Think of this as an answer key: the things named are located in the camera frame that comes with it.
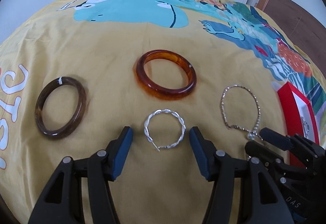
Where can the yellow dinosaur print bedspread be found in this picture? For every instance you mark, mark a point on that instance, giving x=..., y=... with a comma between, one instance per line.
x=78, y=71

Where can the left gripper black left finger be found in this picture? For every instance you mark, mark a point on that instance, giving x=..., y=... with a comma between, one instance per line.
x=117, y=151

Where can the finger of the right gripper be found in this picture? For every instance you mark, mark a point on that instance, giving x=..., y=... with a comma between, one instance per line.
x=270, y=159
x=278, y=140

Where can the silver twisted hoop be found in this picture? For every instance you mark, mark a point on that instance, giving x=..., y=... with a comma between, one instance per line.
x=174, y=114

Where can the red white jewelry box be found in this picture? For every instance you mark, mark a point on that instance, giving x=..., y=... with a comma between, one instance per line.
x=294, y=105

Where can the dark brown bangle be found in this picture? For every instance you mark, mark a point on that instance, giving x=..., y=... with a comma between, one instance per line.
x=76, y=118

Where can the amber orange bangle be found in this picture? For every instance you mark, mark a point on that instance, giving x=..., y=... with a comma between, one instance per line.
x=158, y=91

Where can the wooden headboard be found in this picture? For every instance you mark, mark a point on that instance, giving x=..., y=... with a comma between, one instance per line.
x=303, y=29

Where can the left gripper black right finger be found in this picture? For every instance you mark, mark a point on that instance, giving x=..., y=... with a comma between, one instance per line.
x=204, y=151

